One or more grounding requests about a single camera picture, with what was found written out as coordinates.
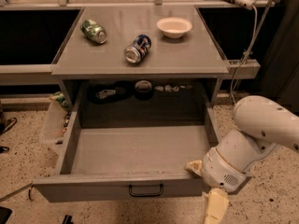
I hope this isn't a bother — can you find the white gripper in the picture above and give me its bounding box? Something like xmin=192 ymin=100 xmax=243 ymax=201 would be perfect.
xmin=184 ymin=147 xmax=252 ymax=224

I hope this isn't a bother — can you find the grey top drawer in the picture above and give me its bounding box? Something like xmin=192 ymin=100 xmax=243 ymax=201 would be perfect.
xmin=32 ymin=81 xmax=253 ymax=203

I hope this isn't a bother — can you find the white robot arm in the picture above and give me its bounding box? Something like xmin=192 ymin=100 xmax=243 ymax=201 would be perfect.
xmin=185 ymin=95 xmax=299 ymax=224

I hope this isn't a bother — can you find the grey drawer cabinet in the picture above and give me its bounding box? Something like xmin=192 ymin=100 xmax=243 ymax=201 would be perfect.
xmin=53 ymin=4 xmax=228 ymax=129

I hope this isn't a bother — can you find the black object in cabinet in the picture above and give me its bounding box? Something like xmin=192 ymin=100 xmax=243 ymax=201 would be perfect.
xmin=87 ymin=81 xmax=133 ymax=105

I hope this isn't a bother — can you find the blue soda can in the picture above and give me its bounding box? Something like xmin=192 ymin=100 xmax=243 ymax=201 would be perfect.
xmin=124 ymin=34 xmax=151 ymax=63

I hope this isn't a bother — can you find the white bowl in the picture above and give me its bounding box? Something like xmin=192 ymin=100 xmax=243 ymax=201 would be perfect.
xmin=157 ymin=17 xmax=192 ymax=38

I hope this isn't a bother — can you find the clear plastic bin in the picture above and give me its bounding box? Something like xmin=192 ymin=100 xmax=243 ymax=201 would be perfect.
xmin=39 ymin=91 xmax=71 ymax=154

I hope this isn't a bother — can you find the green soda can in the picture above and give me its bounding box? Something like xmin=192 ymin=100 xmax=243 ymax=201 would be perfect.
xmin=80 ymin=20 xmax=107 ymax=44

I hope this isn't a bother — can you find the grey metal rod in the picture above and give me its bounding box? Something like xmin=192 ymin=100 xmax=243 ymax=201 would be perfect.
xmin=0 ymin=183 xmax=33 ymax=203

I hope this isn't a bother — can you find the white cable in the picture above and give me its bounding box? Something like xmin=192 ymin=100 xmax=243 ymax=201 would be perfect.
xmin=229 ymin=4 xmax=259 ymax=105

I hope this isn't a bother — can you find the black floor cable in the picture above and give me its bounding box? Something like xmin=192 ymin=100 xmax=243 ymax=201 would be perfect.
xmin=0 ymin=116 xmax=18 ymax=154

